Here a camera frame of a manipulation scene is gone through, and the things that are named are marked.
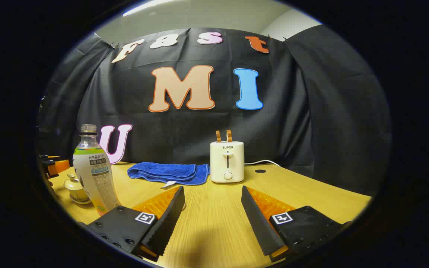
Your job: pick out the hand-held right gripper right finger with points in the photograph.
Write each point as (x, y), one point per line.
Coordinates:
(257, 223)

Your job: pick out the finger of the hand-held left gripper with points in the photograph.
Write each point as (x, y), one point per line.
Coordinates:
(62, 166)
(50, 156)

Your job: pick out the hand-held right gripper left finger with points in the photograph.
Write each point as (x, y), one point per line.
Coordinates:
(168, 219)

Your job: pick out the cream teacup lid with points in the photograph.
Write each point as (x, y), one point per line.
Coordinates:
(73, 183)

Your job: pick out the clear water bottle white label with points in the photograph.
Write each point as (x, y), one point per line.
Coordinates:
(94, 175)

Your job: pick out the blue folded towel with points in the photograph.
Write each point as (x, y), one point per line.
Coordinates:
(166, 172)

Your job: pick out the white toaster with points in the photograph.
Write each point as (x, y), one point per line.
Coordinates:
(227, 160)

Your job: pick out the toast slice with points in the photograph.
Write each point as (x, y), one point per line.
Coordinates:
(218, 136)
(229, 136)

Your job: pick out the black backdrop cloth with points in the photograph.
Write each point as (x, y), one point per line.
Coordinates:
(292, 130)

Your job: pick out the ceiling light panel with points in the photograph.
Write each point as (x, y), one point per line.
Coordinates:
(143, 7)

